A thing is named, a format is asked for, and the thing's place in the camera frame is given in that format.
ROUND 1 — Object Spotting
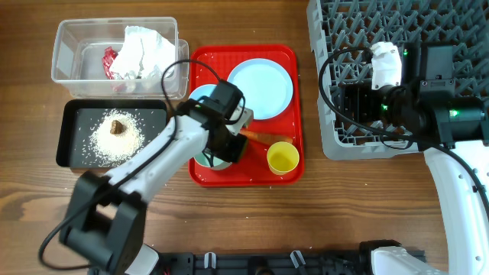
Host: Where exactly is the mint green bowl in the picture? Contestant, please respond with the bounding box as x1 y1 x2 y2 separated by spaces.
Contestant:
194 152 232 170

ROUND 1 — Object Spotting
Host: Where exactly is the orange carrot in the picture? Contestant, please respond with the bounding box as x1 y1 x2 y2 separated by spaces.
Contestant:
240 128 293 145

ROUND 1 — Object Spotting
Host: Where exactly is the light blue bowl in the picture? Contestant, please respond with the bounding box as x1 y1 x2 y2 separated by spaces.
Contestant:
189 84 216 102

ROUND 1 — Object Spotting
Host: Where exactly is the yellow plastic cup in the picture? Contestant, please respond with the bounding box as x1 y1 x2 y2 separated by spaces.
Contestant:
267 141 300 175

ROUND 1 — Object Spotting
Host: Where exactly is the white rice pile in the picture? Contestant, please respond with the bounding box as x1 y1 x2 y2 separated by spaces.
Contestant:
80 108 146 167

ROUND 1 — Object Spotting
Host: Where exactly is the brown food scrap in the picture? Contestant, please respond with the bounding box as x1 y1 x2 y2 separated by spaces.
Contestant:
110 120 125 135

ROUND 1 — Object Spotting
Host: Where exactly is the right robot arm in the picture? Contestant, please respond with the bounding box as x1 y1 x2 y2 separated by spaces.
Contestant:
331 42 488 274

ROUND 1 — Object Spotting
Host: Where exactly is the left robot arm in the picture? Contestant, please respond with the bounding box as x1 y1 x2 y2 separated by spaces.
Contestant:
55 97 254 274

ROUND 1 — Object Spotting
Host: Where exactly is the grey dishwasher rack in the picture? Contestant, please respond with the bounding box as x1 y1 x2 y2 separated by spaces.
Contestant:
306 0 488 160

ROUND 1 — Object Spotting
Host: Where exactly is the clear plastic waste bin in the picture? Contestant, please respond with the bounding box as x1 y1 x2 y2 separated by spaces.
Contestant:
51 17 189 99

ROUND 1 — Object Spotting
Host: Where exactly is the large light blue plate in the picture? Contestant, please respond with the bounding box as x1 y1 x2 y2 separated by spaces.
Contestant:
227 58 293 120

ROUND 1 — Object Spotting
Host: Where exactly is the red serving tray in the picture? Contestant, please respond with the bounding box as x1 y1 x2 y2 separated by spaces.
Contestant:
188 44 304 187

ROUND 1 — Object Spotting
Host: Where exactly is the crumpled white paper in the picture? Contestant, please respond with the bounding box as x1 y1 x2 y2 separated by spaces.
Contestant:
108 26 176 79

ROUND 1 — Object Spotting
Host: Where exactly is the black rectangular tray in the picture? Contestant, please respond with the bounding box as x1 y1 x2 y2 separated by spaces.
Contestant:
56 99 167 169

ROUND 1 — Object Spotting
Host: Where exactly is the red crumpled wrapper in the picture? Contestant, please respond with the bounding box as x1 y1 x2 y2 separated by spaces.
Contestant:
102 47 118 79

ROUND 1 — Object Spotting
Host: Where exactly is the left black cable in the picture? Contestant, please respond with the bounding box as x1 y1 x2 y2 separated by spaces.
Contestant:
37 59 222 272

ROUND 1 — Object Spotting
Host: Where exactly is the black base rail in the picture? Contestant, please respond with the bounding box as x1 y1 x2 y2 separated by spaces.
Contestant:
151 251 373 274

